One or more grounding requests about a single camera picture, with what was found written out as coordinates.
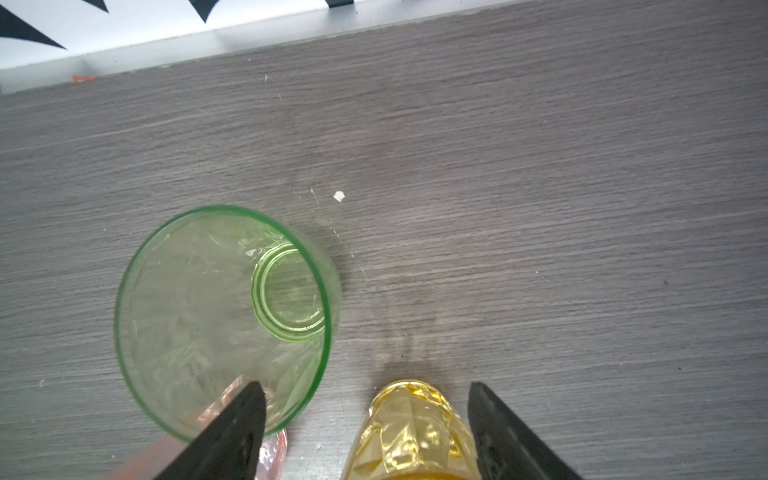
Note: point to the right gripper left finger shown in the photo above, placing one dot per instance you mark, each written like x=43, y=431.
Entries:
x=228, y=448

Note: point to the pink plastic cup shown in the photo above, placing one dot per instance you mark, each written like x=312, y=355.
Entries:
x=153, y=460

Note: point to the yellow plastic cup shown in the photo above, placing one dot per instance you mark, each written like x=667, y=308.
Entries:
x=411, y=431

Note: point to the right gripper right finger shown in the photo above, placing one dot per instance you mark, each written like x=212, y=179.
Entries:
x=506, y=447

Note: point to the small green plastic cup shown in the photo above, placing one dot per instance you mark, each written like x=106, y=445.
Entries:
x=219, y=297

